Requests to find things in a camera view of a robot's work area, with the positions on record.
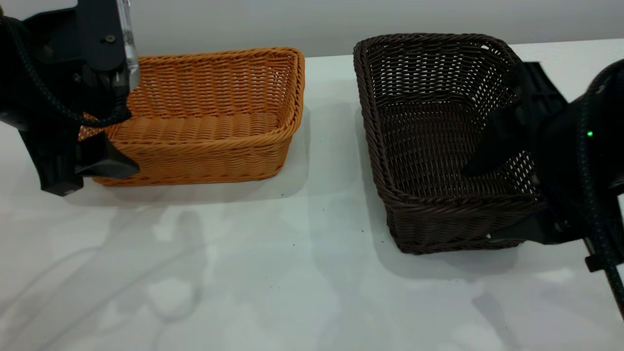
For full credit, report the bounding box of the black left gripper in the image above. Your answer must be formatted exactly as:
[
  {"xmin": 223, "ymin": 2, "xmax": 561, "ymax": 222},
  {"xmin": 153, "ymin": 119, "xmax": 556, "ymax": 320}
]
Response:
[{"xmin": 0, "ymin": 9, "xmax": 140, "ymax": 197}]

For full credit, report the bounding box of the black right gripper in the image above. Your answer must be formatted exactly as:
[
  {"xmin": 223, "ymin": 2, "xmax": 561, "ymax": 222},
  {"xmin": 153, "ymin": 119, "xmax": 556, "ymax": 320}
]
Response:
[{"xmin": 460, "ymin": 60, "xmax": 624, "ymax": 245}]

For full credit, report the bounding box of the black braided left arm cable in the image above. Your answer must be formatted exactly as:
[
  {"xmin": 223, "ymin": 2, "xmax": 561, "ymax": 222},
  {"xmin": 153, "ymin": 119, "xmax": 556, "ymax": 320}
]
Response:
[{"xmin": 0, "ymin": 16, "xmax": 133, "ymax": 129}]

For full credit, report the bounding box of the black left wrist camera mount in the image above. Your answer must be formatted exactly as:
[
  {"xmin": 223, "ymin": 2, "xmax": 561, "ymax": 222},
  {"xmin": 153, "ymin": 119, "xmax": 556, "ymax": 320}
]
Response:
[{"xmin": 77, "ymin": 0, "xmax": 141, "ymax": 93}]

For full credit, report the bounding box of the dark brown wicker basket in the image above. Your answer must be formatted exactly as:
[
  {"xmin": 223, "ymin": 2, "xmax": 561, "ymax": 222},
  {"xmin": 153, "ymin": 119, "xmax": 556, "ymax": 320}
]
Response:
[{"xmin": 353, "ymin": 33, "xmax": 549, "ymax": 255}]

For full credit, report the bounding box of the orange wicker basket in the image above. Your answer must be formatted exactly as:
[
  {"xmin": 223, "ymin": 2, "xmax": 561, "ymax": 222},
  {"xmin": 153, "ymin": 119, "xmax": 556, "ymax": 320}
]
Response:
[{"xmin": 78, "ymin": 47, "xmax": 306, "ymax": 188}]

